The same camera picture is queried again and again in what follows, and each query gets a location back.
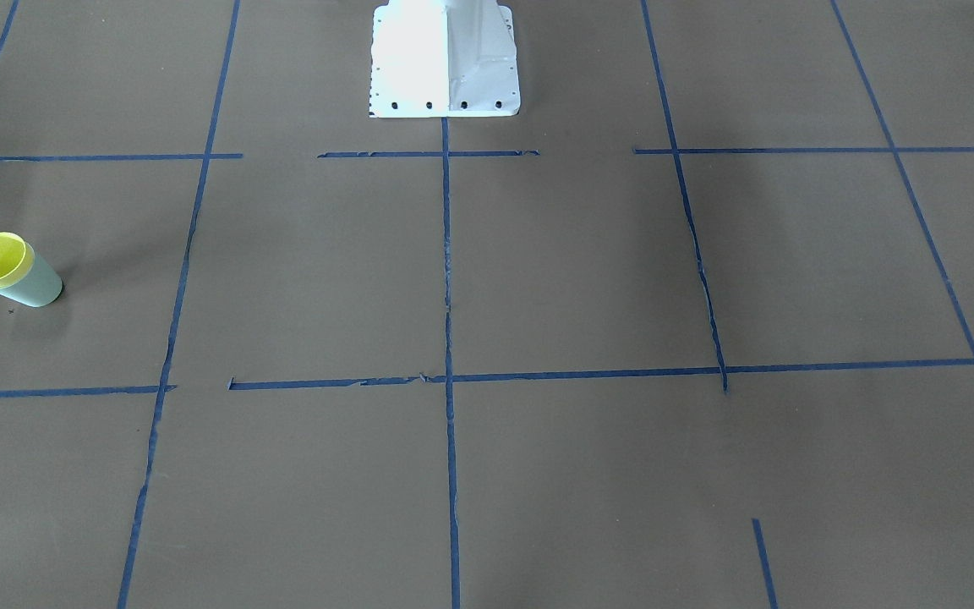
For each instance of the light green cup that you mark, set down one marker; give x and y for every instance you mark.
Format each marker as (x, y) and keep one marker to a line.
(40, 286)

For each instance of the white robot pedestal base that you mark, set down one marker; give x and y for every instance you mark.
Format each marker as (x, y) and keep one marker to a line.
(435, 59)

